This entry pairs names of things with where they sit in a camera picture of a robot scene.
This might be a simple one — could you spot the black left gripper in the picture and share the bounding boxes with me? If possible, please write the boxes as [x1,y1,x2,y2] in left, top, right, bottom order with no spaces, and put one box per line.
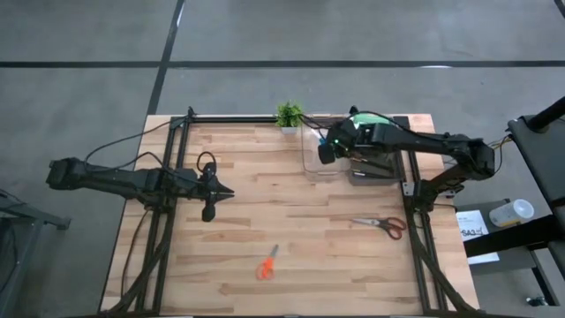
[192,170,236,223]

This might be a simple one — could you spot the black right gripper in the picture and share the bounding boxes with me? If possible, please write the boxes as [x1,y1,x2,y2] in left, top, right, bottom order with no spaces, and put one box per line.
[317,117,377,166]

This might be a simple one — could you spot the green paint bottle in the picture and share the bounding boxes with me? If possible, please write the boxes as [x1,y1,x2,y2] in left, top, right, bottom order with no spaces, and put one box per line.
[351,113,391,128]

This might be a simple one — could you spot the orange-handled scissors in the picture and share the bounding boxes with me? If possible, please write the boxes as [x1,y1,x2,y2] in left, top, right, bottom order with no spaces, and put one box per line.
[254,244,281,282]

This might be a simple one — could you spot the dark red-handled scissors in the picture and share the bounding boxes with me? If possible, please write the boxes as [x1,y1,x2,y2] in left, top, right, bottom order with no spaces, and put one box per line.
[351,216,408,241]

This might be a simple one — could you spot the clear plastic bin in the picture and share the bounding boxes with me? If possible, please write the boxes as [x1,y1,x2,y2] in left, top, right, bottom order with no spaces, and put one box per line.
[301,113,352,183]

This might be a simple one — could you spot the smoky grey plastic bin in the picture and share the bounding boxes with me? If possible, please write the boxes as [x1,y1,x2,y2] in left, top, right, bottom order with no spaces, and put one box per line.
[348,149,401,187]

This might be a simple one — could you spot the frosted white plastic bin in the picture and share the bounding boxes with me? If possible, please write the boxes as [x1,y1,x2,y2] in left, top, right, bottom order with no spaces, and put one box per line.
[343,113,399,151]

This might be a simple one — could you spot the green plant in white pot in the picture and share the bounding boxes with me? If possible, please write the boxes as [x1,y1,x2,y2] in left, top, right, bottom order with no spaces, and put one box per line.
[275,100,305,136]

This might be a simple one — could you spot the white paper sheet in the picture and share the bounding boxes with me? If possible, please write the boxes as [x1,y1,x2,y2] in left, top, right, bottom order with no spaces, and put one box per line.
[455,209,501,266]

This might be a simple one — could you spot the translucent plastic cup with lid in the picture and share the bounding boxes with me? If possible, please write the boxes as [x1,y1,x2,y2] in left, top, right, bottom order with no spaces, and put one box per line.
[488,198,535,229]

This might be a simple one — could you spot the black equipment cart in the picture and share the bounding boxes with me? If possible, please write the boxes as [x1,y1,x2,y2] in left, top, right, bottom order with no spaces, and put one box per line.
[454,95,565,310]

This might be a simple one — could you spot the grey metal side table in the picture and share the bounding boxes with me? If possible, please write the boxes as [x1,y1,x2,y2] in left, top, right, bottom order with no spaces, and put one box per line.
[0,192,72,318]

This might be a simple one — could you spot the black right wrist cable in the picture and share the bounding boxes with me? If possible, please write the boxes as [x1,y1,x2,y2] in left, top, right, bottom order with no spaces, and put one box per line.
[299,109,401,133]

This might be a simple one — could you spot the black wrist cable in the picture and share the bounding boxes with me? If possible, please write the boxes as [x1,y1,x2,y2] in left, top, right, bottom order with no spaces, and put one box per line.
[195,150,218,176]
[299,109,401,133]

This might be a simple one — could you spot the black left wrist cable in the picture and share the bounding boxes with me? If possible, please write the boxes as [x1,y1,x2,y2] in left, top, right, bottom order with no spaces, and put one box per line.
[195,150,218,176]

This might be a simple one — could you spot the black aluminium table frame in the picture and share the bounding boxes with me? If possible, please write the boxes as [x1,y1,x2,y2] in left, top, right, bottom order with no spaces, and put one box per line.
[108,105,480,317]

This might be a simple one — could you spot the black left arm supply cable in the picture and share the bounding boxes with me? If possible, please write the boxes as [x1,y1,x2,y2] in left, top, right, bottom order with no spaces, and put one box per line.
[83,118,195,178]

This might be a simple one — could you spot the brown cable along table edge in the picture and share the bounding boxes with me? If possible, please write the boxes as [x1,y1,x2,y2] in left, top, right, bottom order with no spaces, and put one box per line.
[119,208,151,301]

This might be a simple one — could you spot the right arm supply cable bundle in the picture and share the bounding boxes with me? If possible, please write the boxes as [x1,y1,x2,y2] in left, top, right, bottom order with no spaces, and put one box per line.
[485,134,516,176]

